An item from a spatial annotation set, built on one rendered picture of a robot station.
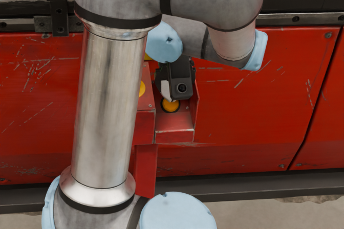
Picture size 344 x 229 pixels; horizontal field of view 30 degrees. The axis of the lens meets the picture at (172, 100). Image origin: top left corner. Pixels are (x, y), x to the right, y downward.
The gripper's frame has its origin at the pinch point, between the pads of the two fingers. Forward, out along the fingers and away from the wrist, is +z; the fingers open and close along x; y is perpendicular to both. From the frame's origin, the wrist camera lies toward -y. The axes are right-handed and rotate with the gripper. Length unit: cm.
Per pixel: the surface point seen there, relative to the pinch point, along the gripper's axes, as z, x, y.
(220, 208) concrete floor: 76, -24, 13
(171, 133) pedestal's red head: 4.2, 0.5, -6.3
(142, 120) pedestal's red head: -0.6, 7.4, -5.9
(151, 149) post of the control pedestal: 16.3, 4.1, -2.1
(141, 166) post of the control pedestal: 23.0, 6.3, -2.6
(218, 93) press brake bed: 22.2, -17.4, 19.7
